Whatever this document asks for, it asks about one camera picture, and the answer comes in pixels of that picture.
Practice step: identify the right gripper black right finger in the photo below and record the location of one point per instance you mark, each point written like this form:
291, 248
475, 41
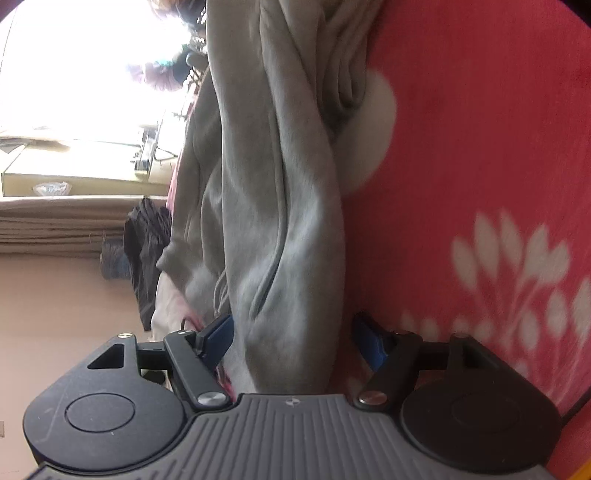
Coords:
397, 359

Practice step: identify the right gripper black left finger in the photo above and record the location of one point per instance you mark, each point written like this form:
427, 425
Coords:
176, 374

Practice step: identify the grey hooded sweatshirt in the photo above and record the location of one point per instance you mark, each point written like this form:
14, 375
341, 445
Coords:
257, 228

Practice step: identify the black garment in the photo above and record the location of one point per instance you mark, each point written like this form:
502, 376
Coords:
146, 234

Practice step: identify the beige curtain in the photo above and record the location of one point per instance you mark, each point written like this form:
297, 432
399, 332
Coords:
66, 226

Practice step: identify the red floral blanket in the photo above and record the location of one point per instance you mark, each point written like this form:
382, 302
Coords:
476, 217

